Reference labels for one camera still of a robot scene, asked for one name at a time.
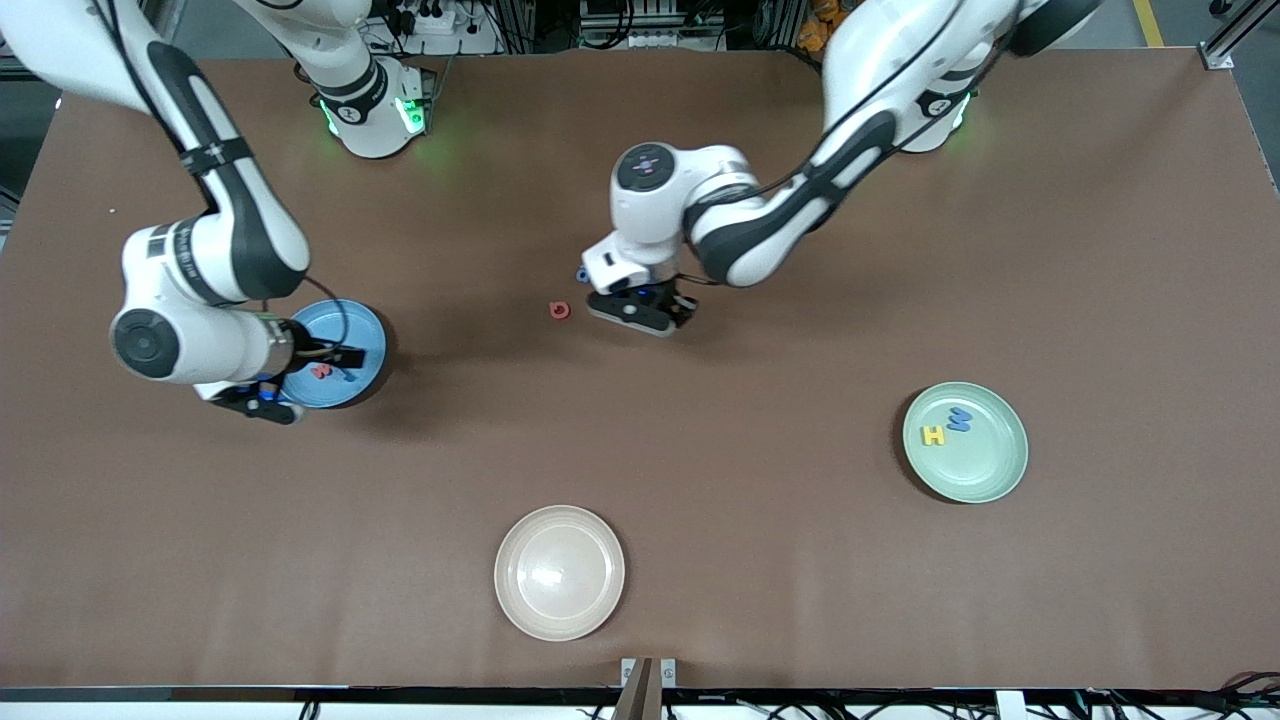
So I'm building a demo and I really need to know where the blue plate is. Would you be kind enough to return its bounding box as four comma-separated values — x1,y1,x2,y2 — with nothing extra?
285,299,389,410

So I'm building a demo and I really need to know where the long white power strip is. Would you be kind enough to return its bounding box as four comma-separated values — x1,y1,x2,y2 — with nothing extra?
580,28,727,52

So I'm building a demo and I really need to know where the beige plate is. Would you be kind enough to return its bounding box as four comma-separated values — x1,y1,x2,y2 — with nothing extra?
494,505,626,642

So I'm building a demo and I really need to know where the orange packaged items pile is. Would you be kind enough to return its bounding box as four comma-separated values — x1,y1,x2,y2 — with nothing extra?
797,0,851,53

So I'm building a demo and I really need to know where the white power strip with plugs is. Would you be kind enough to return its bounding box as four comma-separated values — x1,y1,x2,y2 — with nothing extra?
385,0,457,37

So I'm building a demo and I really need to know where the pale green plate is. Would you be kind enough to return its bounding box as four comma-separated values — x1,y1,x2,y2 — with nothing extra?
902,382,1029,504

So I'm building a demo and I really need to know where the tan camera stand post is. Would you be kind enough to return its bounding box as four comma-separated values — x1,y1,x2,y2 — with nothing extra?
612,657,663,720

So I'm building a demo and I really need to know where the aluminium frame profile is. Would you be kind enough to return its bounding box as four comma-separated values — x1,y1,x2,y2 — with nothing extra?
1200,0,1280,71

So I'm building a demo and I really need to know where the tangled cables bundle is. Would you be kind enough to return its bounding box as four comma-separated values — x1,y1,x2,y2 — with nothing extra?
1075,672,1280,720

